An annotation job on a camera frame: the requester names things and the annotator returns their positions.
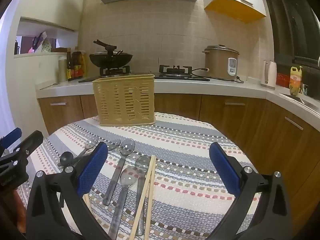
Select white cylindrical container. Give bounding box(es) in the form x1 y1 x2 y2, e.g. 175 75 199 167
58 55 68 83

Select yellow detergent bottle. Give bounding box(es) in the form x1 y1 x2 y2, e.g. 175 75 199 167
289 66 303 96

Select black gas stove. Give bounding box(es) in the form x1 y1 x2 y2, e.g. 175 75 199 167
78 65 210 83

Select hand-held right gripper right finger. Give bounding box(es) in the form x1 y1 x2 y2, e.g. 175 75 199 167
209 142 293 240

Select white and yellow wall cabinet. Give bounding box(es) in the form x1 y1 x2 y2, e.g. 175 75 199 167
203 0 267 24

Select wooden base cabinets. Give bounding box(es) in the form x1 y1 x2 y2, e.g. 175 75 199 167
37 92 320 230

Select small black spoon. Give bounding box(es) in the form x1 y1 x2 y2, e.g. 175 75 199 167
58 151 74 167

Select steel sink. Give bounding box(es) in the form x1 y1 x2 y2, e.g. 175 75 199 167
279 93 320 114

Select red box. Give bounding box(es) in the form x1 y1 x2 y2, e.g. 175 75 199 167
276 73 292 88

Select person's left forearm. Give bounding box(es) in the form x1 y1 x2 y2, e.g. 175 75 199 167
0 187 27 233

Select dark sauce bottle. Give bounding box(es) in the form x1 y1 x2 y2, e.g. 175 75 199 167
66 51 74 81

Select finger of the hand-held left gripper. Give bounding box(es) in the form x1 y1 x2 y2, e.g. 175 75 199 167
0 127 22 151
14 130 44 161

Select dark window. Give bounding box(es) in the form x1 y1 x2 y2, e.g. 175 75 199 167
261 0 320 68

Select beige slotted utensil basket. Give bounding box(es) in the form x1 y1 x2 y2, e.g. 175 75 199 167
92 74 157 127

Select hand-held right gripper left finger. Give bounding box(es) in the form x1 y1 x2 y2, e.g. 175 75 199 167
26 142 110 240

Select cardboard box on counter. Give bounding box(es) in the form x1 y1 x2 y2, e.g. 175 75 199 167
202 45 240 81

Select white kitchen countertop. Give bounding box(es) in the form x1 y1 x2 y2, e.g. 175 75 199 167
35 75 320 119

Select printed bag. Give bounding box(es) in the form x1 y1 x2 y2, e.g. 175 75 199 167
27 31 52 53

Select black power cable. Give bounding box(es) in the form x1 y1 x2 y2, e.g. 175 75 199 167
191 67 244 83

